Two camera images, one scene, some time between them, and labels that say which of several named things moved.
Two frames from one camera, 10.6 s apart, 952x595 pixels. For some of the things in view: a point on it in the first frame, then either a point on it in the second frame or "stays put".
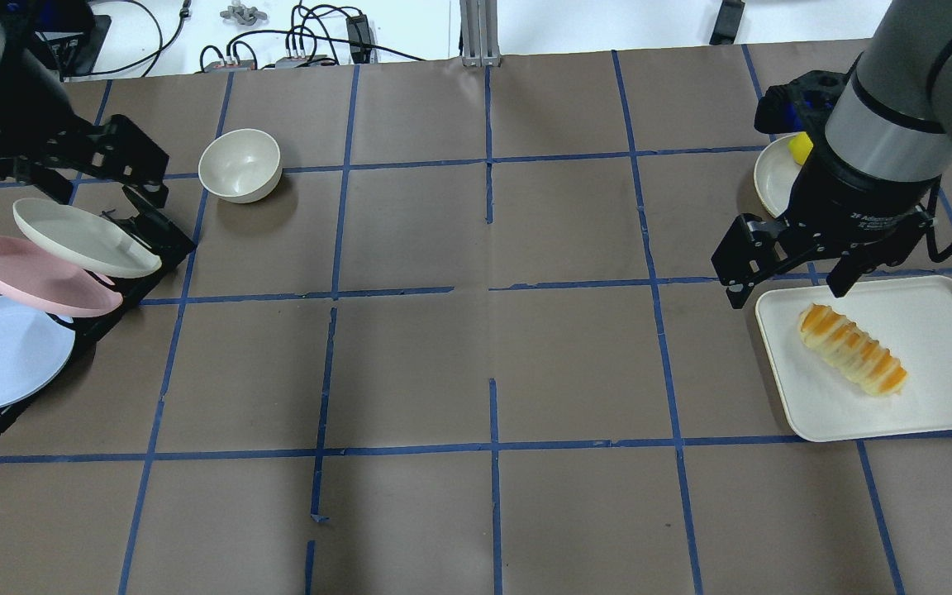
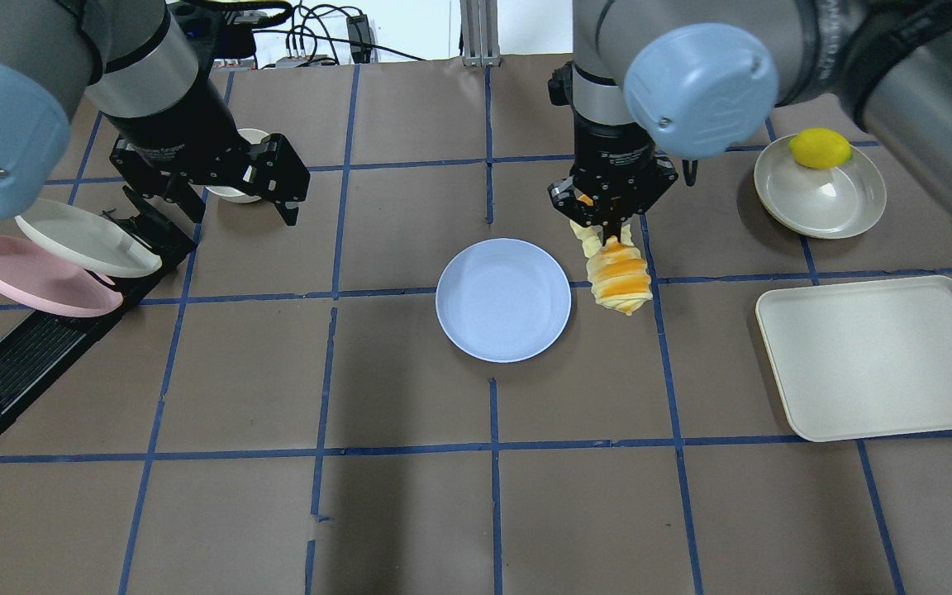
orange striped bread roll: (841, 344) -> (618, 270)
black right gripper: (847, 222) -> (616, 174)
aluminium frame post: (479, 33) stays put
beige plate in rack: (81, 241) stays put
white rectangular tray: (896, 356) stays put
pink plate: (39, 281) stays put
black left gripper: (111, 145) -> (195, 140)
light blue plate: (0, 352) -> (503, 300)
